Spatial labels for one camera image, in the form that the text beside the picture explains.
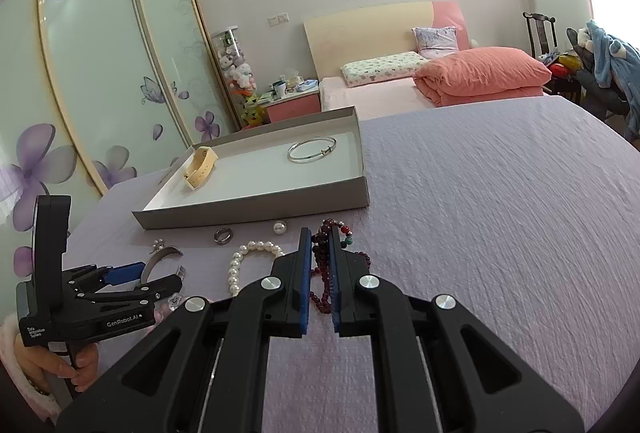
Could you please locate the pink bead bracelet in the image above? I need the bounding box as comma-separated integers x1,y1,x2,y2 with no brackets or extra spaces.
152,294,184,324

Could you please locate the grey cuff bangle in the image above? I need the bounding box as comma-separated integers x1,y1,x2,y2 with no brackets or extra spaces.
139,238,183,285

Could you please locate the white pearl bracelet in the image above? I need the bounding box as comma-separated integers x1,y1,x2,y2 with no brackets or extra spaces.
228,239,286,298

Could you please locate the dark red bead necklace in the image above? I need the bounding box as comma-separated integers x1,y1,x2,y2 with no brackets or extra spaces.
308,217,374,315

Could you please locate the person's left hand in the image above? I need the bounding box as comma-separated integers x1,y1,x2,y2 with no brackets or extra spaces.
14,335,99,392

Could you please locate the pink fluffy sleeve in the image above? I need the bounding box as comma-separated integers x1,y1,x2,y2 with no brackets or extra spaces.
1,313,61,421

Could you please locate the single pearl earring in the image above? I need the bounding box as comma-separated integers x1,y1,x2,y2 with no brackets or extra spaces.
272,222,288,235

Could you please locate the cream watch band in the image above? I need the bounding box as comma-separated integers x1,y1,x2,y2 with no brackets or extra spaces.
183,146,218,190

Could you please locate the grey cardboard tray box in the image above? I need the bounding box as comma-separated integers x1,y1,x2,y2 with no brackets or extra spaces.
132,107,369,231

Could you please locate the sliding floral wardrobe door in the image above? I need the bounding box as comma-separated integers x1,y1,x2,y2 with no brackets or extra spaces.
42,0,189,190

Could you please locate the pink bedside cabinet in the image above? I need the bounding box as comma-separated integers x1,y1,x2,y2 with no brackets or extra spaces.
264,81,321,123

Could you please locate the bed with pink sheet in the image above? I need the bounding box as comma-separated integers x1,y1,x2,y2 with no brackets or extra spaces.
319,78,544,120

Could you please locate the clear tube of plush toys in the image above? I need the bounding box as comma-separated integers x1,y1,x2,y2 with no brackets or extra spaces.
212,26,266,128

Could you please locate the floral white pillow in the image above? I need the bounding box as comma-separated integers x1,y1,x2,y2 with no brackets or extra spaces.
341,52,427,87

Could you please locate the folded salmon duvet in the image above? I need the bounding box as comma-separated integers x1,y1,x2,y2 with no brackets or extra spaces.
413,47,552,107

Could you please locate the lilac patterned pillow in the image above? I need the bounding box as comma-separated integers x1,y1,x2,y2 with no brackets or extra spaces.
412,26,459,59

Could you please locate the cream and pink headboard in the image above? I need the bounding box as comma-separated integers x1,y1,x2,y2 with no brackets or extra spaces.
304,0,471,80

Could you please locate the grey chair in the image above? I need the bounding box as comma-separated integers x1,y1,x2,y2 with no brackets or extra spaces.
566,28,629,121

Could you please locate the dark wooden chair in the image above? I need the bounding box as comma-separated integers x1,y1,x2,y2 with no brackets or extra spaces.
523,12,558,58

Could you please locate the blue plush garment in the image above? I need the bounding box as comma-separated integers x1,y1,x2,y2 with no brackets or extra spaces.
586,20,640,140

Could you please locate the white wall socket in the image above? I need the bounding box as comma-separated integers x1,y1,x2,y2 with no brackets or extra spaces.
268,12,290,26

